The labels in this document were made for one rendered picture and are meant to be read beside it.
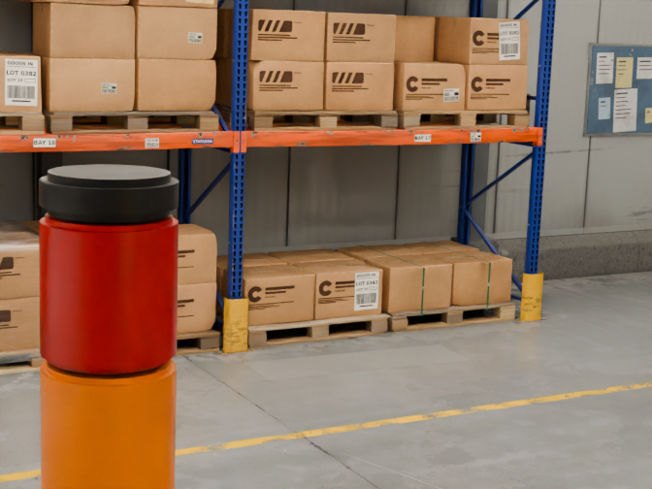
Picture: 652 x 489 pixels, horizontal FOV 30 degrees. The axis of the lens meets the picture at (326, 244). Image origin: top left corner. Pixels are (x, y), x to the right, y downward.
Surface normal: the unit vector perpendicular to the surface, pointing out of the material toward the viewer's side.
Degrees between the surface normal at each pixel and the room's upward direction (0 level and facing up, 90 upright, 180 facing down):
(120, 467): 90
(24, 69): 89
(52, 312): 90
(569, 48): 90
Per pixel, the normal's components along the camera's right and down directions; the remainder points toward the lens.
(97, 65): 0.45, 0.05
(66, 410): -0.43, 0.15
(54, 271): -0.65, 0.11
